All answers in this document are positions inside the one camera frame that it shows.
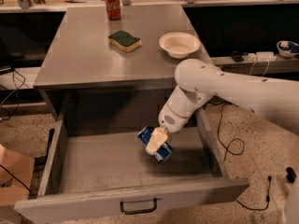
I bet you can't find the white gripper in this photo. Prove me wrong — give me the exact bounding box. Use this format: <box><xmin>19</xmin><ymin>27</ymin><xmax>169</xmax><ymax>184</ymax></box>
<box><xmin>146</xmin><ymin>104</ymin><xmax>189</xmax><ymax>156</ymax></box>

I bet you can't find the blue pepsi can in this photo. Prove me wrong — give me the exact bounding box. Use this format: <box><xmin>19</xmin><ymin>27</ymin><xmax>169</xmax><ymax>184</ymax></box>
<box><xmin>137</xmin><ymin>126</ymin><xmax>173</xmax><ymax>162</ymax></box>

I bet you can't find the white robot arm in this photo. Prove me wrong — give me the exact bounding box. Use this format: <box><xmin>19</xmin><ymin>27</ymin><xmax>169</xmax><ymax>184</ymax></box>
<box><xmin>146</xmin><ymin>59</ymin><xmax>299</xmax><ymax>156</ymax></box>

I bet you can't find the open grey drawer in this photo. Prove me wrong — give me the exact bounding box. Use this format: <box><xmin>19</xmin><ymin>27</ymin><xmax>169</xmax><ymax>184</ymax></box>
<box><xmin>13</xmin><ymin>87</ymin><xmax>250</xmax><ymax>224</ymax></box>

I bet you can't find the red coca-cola can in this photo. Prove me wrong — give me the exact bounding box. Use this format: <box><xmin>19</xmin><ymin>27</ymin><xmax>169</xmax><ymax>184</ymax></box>
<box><xmin>105</xmin><ymin>0</ymin><xmax>121</xmax><ymax>21</ymax></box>

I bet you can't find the grey metal cabinet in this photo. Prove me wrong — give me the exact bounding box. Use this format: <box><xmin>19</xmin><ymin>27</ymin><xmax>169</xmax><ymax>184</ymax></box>
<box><xmin>34</xmin><ymin>4</ymin><xmax>195</xmax><ymax>116</ymax></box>

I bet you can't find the green yellow sponge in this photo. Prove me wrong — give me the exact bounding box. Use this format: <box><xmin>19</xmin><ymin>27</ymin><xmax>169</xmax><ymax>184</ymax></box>
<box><xmin>108</xmin><ymin>31</ymin><xmax>141</xmax><ymax>52</ymax></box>

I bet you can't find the black remote on shelf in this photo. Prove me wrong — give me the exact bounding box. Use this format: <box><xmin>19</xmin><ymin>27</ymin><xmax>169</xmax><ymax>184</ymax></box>
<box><xmin>231</xmin><ymin>51</ymin><xmax>244</xmax><ymax>63</ymax></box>

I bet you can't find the white power strip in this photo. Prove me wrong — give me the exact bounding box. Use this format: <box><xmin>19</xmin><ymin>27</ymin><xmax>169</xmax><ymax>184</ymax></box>
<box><xmin>248</xmin><ymin>51</ymin><xmax>277</xmax><ymax>62</ymax></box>

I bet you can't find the cardboard box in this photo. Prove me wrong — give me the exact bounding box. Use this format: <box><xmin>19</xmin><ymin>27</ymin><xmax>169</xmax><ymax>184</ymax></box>
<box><xmin>0</xmin><ymin>145</ymin><xmax>35</xmax><ymax>207</ymax></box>

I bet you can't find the blue white patterned bowl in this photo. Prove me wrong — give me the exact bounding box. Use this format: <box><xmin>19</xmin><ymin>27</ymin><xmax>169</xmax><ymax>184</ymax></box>
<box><xmin>277</xmin><ymin>41</ymin><xmax>299</xmax><ymax>58</ymax></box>

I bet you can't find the black cable on floor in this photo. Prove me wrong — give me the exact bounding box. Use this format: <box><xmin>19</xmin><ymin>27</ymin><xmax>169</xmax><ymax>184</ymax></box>
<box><xmin>207</xmin><ymin>98</ymin><xmax>246</xmax><ymax>162</ymax></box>

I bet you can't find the black drawer handle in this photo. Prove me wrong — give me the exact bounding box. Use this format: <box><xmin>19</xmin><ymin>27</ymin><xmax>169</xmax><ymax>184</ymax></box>
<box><xmin>120</xmin><ymin>198</ymin><xmax>158</xmax><ymax>215</ymax></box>

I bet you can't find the short black cable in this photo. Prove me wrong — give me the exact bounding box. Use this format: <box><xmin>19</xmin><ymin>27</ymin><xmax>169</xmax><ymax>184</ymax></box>
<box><xmin>235</xmin><ymin>175</ymin><xmax>273</xmax><ymax>212</ymax></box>

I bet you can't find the white cable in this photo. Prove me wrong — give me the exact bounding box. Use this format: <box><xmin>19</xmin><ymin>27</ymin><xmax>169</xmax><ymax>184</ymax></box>
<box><xmin>249</xmin><ymin>59</ymin><xmax>271</xmax><ymax>78</ymax></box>

